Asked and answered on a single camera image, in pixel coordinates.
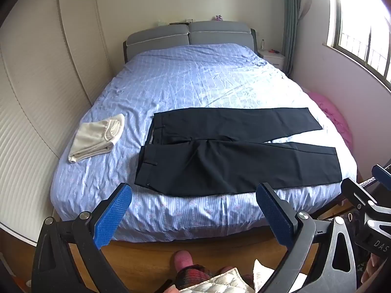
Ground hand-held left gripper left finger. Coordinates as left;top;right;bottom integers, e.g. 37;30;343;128
31;182;133;293

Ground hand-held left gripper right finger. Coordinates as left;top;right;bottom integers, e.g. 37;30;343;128
255;182;358;293

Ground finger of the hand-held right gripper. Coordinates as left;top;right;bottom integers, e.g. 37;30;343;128
372;164;391;190
340;177;391;222

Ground black pants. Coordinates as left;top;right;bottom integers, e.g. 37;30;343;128
134;107;342;197

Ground person's right hand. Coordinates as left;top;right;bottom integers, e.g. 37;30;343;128
361;252;386;285

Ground pink cloth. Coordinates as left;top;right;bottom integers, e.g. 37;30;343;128
307;91;353;159

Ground pink slipper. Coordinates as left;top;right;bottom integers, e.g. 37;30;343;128
174;250;196;273

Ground folded cream garment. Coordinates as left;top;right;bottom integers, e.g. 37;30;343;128
68;114;126;163

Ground person's plaid trouser leg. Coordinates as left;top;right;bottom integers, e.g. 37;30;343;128
176;265;216;289

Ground white wardrobe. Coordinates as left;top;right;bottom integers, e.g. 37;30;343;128
0;0;126;248

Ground window with metal bars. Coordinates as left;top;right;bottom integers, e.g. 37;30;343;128
325;0;391;89

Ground white nightstand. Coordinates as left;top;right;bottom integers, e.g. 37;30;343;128
258;50;288;74

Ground bed with blue striped sheet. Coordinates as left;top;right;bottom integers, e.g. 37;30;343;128
50;43;358;242

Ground green curtain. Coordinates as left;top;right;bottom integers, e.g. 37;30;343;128
281;0;315;78

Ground grey padded headboard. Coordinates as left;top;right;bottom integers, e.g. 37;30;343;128
123;21;260;64

